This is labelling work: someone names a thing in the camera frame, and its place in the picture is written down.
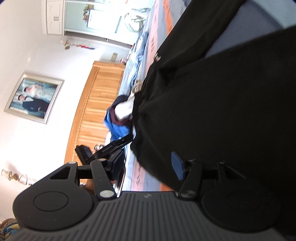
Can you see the striped star bedsheet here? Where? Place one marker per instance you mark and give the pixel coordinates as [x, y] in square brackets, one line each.
[221, 88]

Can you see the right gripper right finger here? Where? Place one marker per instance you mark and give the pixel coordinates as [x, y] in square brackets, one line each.
[189, 172]

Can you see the dark navy garment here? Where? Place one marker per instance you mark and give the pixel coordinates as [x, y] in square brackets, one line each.
[118, 100]

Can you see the grey sweatpants with drawstring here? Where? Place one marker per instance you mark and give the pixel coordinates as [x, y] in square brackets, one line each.
[124, 109]

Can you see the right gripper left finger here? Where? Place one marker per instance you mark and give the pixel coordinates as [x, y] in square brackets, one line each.
[107, 171]

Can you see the maroon garment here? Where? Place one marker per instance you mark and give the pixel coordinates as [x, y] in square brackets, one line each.
[114, 119]

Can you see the black trousers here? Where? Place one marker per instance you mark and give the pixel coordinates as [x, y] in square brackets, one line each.
[243, 204]

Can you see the framed wall picture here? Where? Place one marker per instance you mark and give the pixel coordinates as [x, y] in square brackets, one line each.
[33, 97]

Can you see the light blue sweatpants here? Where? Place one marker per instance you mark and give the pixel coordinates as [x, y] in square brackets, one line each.
[135, 67]

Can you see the teal sliding wardrobe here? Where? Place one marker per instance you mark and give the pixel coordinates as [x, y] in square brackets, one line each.
[119, 21]

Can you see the blue garment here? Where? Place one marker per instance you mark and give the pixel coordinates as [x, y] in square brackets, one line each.
[117, 132]

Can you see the hanging wall ornament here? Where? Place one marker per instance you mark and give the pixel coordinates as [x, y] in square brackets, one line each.
[67, 45]

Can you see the wooden headboard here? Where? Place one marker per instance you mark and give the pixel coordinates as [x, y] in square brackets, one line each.
[100, 91]

